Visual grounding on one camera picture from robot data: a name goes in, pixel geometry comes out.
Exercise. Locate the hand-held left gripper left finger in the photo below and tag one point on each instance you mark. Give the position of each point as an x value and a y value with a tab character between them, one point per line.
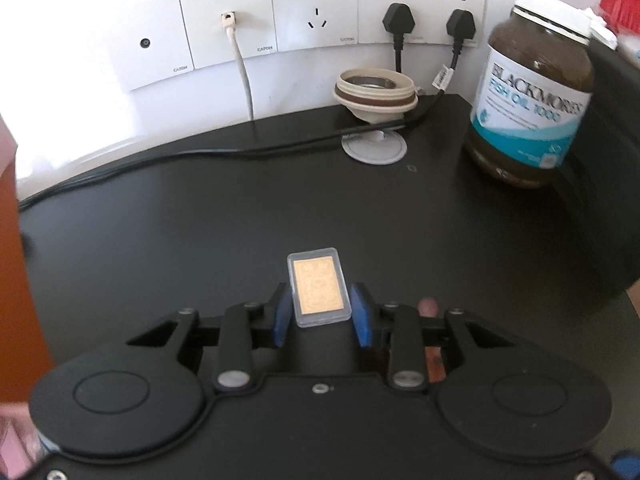
282	317

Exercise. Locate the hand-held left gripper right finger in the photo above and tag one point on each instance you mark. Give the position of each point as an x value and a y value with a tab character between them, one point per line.
361	317

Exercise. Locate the gold card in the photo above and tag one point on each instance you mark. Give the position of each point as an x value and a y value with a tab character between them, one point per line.
319	287

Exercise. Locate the pink cardboard box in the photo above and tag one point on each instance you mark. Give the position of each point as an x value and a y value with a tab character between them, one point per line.
25	285

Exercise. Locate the black desktop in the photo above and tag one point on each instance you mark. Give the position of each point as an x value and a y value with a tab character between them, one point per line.
150	240

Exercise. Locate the red snack packet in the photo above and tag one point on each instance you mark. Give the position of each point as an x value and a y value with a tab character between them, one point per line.
434	365

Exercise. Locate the brown supplement jar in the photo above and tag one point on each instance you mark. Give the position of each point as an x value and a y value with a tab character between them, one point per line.
530	110

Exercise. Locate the black box appliance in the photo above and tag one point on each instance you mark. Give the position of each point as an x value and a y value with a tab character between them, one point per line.
605	175

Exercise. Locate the white plastic wrap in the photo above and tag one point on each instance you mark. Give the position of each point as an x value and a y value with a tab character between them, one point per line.
602	27

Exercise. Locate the white wall panel network jack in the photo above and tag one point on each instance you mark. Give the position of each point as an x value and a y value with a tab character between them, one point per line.
210	25

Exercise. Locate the black wall plug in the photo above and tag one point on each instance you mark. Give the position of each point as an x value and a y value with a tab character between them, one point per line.
398	17
460	25

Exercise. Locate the white wall panel round port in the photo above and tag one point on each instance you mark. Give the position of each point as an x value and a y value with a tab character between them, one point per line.
150	45

